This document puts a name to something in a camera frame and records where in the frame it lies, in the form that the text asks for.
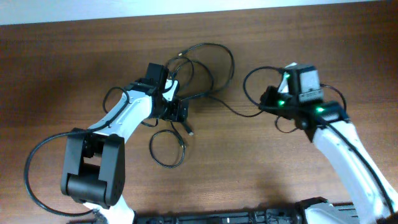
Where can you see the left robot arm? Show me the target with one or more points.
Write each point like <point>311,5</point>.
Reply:
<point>94,164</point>

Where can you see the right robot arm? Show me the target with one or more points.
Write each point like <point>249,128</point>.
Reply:
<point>300,97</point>

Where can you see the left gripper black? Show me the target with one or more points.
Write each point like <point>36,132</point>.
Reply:
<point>173,114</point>

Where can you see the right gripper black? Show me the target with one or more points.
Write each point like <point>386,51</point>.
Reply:
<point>266,100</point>

